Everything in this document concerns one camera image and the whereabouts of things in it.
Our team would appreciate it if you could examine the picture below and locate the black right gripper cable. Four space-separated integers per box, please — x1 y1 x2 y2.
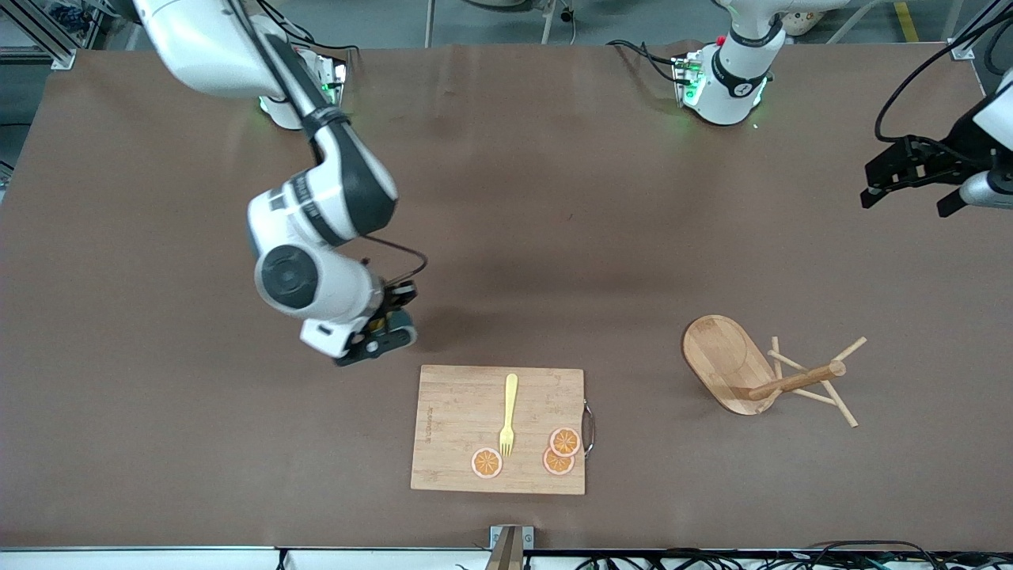
360 234 429 287

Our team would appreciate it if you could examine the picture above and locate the aluminium camera post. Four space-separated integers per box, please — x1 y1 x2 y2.
484 525 534 570

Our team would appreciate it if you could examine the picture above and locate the black arm base cable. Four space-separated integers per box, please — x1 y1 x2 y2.
261 0 355 72
607 40 683 84

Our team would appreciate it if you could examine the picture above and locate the black right arm base cable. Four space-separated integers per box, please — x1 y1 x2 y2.
261 0 355 72

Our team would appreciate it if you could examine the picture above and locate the black cable bundle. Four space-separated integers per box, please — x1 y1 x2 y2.
578 541 1013 570

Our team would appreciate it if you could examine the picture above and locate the yellow plastic fork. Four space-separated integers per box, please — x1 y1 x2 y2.
499 374 519 458

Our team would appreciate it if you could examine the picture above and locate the bamboo cutting board metal handle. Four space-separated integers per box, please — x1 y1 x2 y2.
410 364 596 496

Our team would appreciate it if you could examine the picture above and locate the aluminium frame profile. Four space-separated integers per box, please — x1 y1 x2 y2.
946 0 1013 61
0 0 78 70

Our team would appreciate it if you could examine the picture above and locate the black left arm base cable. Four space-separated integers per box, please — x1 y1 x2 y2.
607 40 683 84

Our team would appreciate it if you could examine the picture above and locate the wooden mug rack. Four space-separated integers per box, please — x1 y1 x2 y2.
682 314 868 429

